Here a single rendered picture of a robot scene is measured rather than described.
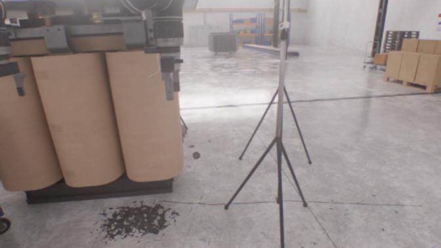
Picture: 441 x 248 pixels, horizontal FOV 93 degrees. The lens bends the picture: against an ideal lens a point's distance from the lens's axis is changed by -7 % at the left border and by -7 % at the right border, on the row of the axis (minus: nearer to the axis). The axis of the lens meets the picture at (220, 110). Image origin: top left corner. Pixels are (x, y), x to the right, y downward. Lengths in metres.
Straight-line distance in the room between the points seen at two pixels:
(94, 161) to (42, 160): 0.36
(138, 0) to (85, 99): 0.95
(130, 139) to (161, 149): 0.21
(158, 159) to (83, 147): 0.48
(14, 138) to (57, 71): 0.54
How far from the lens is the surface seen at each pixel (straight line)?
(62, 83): 1.55
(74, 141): 1.66
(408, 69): 6.45
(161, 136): 1.50
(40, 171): 1.91
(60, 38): 1.56
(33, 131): 1.81
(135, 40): 1.42
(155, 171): 1.63
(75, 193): 2.06
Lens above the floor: 1.15
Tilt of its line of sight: 19 degrees down
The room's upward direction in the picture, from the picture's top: 1 degrees counter-clockwise
